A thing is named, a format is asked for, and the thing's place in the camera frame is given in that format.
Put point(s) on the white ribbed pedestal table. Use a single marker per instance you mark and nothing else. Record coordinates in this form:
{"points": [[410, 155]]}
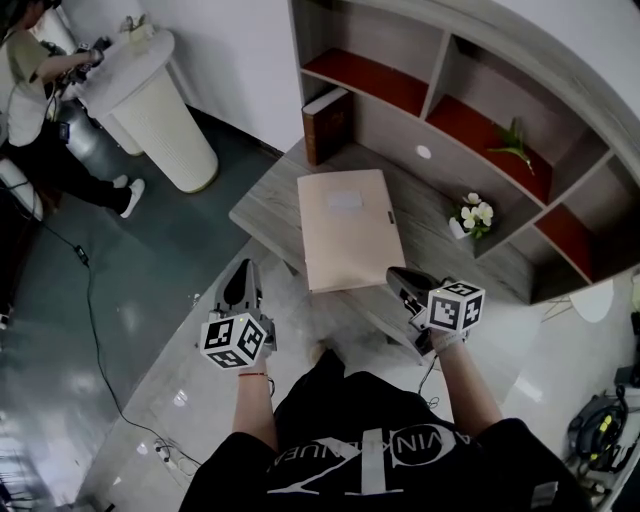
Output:
{"points": [[160, 130]]}

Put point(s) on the white power strip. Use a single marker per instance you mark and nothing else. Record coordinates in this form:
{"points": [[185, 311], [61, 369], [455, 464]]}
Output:
{"points": [[167, 455]]}

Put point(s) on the white round disc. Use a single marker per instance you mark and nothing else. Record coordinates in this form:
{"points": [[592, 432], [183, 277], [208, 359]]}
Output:
{"points": [[423, 151]]}

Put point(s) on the green leafy plant sprig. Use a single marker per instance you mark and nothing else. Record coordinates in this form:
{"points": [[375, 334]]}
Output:
{"points": [[512, 142]]}

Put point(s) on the person's black printed t-shirt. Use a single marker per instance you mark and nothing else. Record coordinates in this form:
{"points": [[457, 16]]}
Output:
{"points": [[380, 450]]}

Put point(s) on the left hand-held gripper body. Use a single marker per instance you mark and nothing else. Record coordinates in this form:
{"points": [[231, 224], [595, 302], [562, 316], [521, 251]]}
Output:
{"points": [[235, 340]]}

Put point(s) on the beige object folder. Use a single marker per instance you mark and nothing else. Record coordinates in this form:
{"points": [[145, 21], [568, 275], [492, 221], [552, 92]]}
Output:
{"points": [[350, 230]]}

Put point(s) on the person's right forearm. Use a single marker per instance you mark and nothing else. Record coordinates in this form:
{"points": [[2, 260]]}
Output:
{"points": [[467, 390]]}

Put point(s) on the black and yellow equipment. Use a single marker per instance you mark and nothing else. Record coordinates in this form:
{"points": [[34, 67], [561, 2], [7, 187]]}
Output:
{"points": [[602, 430]]}

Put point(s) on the grey metal cylinder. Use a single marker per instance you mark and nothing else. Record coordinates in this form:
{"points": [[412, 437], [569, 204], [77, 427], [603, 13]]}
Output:
{"points": [[87, 135]]}

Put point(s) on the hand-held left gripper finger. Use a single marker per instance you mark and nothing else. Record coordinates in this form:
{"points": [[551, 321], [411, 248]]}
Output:
{"points": [[257, 290], [238, 282]]}

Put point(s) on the black power adapter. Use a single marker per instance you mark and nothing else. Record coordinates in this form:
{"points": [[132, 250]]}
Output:
{"points": [[81, 253]]}

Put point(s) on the brown hardcover book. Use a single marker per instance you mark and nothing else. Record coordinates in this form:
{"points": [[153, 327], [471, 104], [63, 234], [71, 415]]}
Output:
{"points": [[327, 125]]}

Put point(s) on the small potted plant white pot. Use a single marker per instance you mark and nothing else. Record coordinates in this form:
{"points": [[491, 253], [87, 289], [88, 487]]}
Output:
{"points": [[136, 27]]}

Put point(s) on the white flowers in white pot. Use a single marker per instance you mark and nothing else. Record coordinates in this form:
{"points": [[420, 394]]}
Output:
{"points": [[474, 216]]}

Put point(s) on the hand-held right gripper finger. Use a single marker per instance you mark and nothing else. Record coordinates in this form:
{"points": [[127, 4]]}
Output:
{"points": [[406, 279]]}

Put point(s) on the grey wooden shelf red insets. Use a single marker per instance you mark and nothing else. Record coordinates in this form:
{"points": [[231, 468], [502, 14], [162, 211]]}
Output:
{"points": [[500, 100]]}

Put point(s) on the white stool wooden legs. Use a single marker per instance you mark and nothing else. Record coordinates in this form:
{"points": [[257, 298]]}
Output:
{"points": [[590, 300]]}

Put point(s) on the person's left forearm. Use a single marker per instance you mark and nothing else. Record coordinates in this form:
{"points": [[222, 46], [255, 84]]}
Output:
{"points": [[256, 410]]}

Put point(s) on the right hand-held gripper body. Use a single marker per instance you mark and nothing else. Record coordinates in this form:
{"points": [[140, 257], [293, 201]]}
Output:
{"points": [[452, 307]]}

